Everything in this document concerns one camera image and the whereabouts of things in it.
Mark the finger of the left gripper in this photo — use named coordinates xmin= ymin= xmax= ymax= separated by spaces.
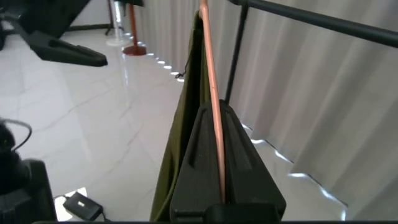
xmin=29 ymin=30 xmax=109 ymax=68

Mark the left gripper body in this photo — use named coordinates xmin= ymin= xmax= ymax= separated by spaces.
xmin=9 ymin=0 xmax=91 ymax=40

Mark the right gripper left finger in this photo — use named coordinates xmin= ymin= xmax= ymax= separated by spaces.
xmin=170 ymin=100 xmax=224 ymax=223

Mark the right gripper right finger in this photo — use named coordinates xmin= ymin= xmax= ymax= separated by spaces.
xmin=220 ymin=100 xmax=287 ymax=223

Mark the green printed shirt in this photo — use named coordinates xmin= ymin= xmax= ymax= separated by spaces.
xmin=150 ymin=11 xmax=215 ymax=222

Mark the pink clothes hanger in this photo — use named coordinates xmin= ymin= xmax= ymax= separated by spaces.
xmin=198 ymin=0 xmax=227 ymax=203

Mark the black clothes rack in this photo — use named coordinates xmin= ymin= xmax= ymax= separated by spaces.
xmin=223 ymin=0 xmax=398 ymax=105

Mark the black power adapter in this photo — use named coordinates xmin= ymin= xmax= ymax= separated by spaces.
xmin=63 ymin=191 xmax=104 ymax=222

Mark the silver post white round base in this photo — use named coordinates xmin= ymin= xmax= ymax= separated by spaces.
xmin=105 ymin=0 xmax=131 ymax=47

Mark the black cable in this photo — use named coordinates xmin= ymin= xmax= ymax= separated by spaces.
xmin=0 ymin=119 xmax=33 ymax=152

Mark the red round-base post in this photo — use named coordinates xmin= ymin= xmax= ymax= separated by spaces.
xmin=123 ymin=3 xmax=147 ymax=57

